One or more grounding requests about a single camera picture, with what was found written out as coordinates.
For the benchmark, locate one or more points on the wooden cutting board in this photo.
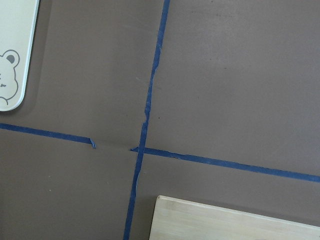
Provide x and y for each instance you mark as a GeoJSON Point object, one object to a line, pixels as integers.
{"type": "Point", "coordinates": [178, 219]}

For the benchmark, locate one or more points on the cream bear serving tray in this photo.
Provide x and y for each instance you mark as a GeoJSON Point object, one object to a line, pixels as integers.
{"type": "Point", "coordinates": [17, 28]}

